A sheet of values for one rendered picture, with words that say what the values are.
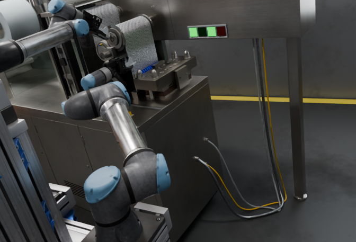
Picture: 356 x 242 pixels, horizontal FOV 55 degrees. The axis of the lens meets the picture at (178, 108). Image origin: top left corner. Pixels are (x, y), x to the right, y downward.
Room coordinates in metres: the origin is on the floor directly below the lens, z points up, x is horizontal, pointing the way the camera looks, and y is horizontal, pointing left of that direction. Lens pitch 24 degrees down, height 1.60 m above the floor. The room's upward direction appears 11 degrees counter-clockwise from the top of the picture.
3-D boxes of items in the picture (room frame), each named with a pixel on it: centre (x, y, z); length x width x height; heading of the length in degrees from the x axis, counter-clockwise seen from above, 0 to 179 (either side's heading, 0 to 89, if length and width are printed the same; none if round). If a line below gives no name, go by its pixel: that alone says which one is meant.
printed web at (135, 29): (2.06, 0.29, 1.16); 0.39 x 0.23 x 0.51; 50
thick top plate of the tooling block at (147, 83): (1.89, 0.02, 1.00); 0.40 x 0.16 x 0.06; 140
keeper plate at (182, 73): (1.85, -0.06, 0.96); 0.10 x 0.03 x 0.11; 140
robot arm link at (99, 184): (0.87, 0.26, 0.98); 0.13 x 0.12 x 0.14; 108
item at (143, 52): (1.94, 0.14, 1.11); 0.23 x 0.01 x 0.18; 140
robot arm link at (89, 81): (1.64, 0.39, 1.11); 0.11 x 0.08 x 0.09; 141
